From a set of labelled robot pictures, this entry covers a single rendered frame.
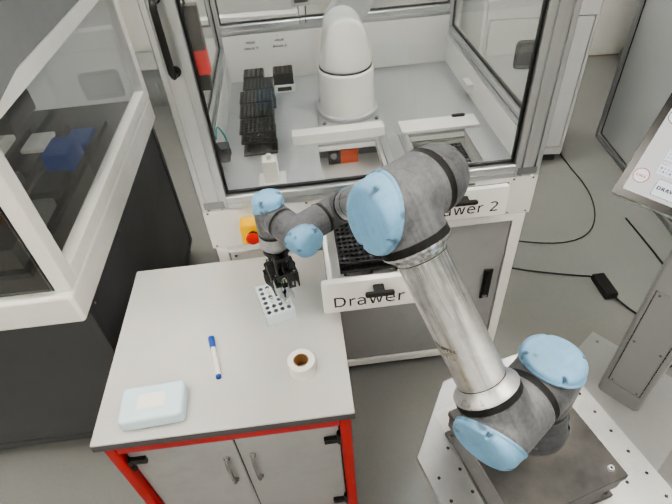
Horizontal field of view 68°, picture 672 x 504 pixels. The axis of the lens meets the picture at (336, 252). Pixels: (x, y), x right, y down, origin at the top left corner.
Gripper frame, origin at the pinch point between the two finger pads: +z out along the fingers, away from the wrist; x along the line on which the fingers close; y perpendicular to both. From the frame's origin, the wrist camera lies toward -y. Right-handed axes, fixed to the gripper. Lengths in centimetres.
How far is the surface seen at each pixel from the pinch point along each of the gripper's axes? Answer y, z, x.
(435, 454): 54, 6, 18
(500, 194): -5, -9, 72
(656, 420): 46, 78, 121
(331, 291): 12.5, -8.8, 10.2
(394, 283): 16.6, -9.0, 25.9
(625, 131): -103, 62, 241
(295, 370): 24.5, 1.3, -4.4
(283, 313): 5.1, 2.0, -2.0
